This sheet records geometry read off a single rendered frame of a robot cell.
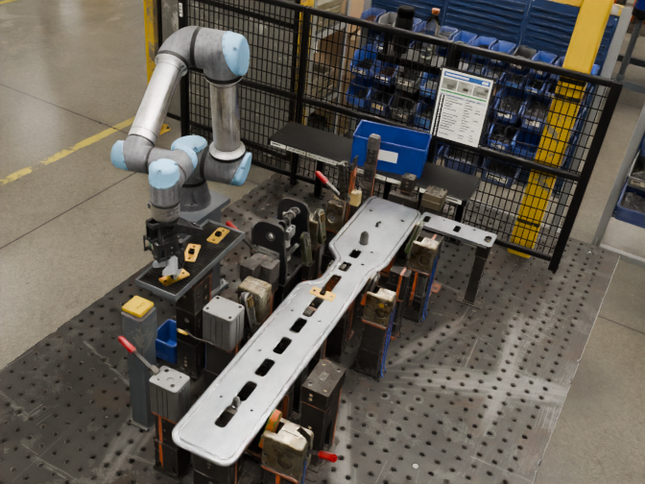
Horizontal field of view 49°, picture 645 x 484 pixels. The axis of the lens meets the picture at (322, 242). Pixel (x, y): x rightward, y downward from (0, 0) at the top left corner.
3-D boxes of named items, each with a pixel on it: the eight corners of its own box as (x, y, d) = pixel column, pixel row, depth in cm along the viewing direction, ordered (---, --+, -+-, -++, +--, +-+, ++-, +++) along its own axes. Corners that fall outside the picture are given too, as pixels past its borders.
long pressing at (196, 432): (239, 475, 168) (239, 471, 167) (161, 438, 175) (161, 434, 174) (424, 213, 273) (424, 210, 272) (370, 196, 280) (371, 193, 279)
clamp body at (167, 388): (179, 487, 197) (176, 399, 176) (146, 471, 201) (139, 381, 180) (199, 462, 204) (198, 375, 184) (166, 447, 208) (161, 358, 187)
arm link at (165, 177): (184, 159, 180) (172, 175, 174) (185, 196, 187) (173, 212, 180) (155, 154, 181) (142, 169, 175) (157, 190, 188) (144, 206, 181)
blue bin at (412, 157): (420, 179, 287) (426, 151, 279) (348, 163, 292) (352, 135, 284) (426, 161, 300) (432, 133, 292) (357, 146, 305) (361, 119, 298)
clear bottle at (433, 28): (432, 61, 285) (441, 12, 273) (417, 58, 287) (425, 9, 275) (437, 58, 290) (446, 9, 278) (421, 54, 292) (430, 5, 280)
